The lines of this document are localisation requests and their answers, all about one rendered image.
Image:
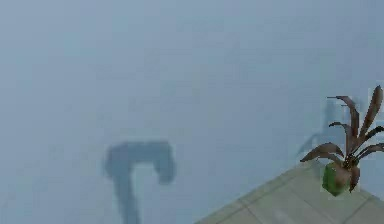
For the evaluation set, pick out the green plant pot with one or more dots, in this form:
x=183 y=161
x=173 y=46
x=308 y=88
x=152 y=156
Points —
x=331 y=180

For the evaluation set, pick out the brown-leaved house plant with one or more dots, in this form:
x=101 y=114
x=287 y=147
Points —
x=352 y=133

